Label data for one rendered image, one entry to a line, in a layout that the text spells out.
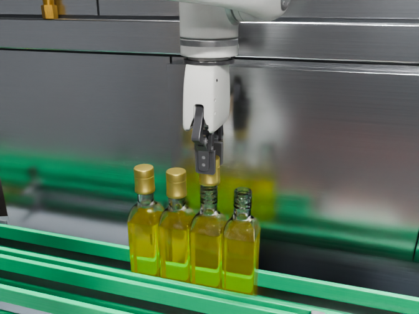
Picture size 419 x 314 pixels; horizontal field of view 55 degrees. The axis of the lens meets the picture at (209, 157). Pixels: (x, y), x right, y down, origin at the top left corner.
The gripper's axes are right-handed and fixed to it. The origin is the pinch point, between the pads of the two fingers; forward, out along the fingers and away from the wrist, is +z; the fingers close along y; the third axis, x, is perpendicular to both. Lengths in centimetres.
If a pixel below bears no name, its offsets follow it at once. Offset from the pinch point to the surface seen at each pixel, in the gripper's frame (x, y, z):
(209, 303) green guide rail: 1.8, 6.0, 23.8
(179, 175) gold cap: -4.8, 1.3, 3.3
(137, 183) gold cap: -12.3, 1.7, 5.5
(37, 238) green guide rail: -39.7, -2.8, 24.1
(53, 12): -35.6, -12.7, -21.6
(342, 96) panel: 19.4, -12.4, -8.4
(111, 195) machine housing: -28.0, -14.8, 17.8
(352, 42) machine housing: 20.0, -13.1, -17.1
